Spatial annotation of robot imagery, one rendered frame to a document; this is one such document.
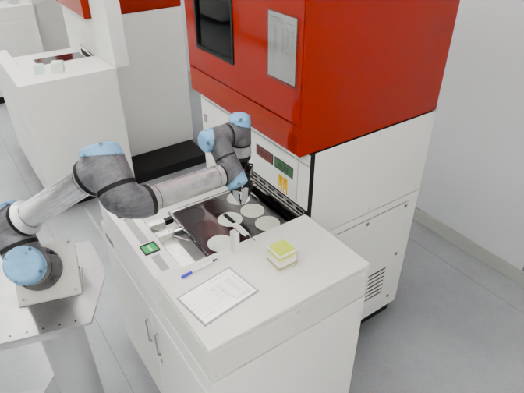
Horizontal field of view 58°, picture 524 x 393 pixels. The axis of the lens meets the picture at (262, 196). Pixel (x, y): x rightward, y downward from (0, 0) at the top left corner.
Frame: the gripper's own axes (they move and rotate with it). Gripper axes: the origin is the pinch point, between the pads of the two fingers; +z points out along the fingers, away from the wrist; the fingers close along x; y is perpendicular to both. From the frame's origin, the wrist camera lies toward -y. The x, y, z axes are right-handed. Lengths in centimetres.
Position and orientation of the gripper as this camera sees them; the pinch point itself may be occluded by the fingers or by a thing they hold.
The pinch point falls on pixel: (240, 203)
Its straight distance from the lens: 179.5
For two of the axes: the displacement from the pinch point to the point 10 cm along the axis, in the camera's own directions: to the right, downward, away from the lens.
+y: 1.9, -5.5, 8.2
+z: 0.0, 8.3, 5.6
